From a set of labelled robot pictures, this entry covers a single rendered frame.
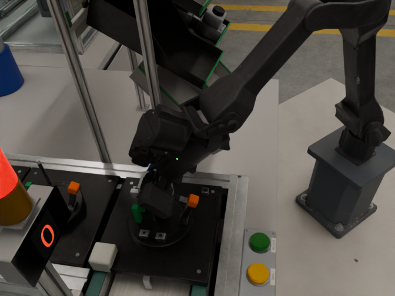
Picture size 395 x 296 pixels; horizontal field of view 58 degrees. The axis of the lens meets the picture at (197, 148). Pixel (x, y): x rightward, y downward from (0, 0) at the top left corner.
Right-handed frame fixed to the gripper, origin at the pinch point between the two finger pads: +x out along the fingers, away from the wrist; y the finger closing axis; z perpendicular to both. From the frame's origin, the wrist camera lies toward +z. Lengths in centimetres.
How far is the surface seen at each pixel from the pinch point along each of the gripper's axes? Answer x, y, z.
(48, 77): 60, -68, 31
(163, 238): 6.5, 6.0, -8.9
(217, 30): -13.9, -39.7, 0.5
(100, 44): 53, -96, 21
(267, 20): 67, -306, -96
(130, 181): 17.3, -10.7, -1.8
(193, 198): -2.2, 0.2, -8.8
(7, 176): -10.6, 18.8, 21.5
